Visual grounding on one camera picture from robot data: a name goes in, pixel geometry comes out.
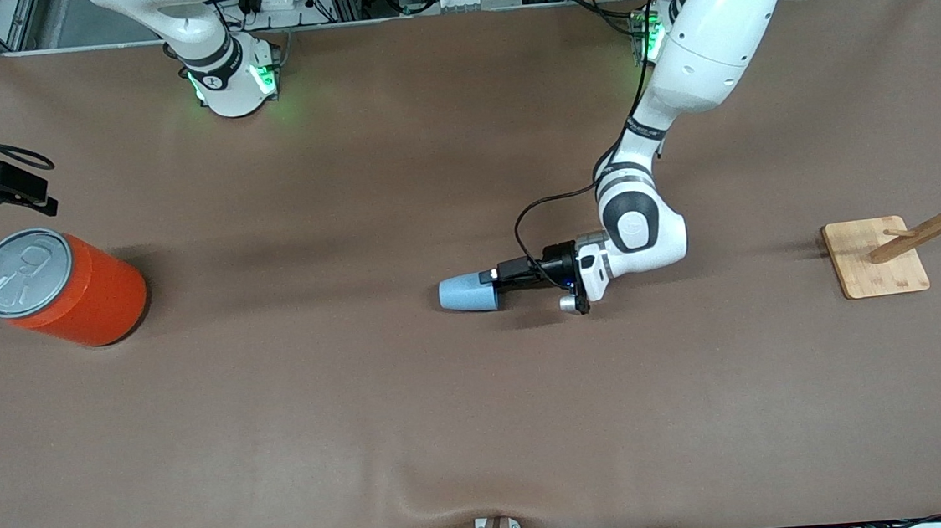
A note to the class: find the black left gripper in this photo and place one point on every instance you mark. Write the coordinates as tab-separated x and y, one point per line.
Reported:
556	269

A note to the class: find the wooden mug tree stand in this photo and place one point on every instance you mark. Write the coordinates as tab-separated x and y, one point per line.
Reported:
870	266

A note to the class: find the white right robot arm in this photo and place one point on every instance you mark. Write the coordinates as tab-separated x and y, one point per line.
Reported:
229	81

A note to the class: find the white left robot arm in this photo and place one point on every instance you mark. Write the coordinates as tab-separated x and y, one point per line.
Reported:
713	35

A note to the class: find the brown table cover cloth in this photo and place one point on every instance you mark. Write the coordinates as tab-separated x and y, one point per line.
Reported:
361	373

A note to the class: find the orange can with grey lid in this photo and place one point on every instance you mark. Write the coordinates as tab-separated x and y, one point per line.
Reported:
78	295

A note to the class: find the light blue plastic cup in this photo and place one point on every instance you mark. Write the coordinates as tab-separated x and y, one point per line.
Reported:
466	293

